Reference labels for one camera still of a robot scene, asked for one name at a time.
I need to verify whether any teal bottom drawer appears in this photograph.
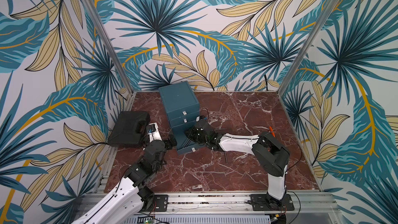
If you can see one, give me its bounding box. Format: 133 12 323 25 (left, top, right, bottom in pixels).
172 121 204 155

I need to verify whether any teal drawer cabinet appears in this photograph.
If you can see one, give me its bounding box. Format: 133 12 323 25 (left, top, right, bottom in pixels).
159 82 200 128

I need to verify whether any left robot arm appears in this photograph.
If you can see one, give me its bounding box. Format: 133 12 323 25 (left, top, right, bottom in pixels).
74 133 176 224

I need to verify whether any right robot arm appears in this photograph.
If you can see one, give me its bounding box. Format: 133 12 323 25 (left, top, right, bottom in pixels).
185 119 290 201

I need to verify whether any black plastic case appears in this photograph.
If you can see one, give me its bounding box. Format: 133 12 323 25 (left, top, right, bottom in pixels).
108 111 150 148

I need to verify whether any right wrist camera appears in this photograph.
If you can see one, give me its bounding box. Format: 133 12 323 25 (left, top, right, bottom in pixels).
196 115 207 123

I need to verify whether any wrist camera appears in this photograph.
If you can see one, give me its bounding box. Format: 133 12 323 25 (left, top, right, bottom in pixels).
146 122 162 143
196 115 207 123

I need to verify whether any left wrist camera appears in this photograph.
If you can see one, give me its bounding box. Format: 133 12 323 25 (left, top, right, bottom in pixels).
146 122 162 143

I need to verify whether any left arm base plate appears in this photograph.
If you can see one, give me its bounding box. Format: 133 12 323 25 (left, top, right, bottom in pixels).
147 195 169 212

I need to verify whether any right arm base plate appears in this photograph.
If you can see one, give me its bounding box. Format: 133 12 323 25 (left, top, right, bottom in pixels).
247 194 295 213

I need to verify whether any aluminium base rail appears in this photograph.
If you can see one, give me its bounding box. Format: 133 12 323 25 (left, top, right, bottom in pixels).
71 192 343 224

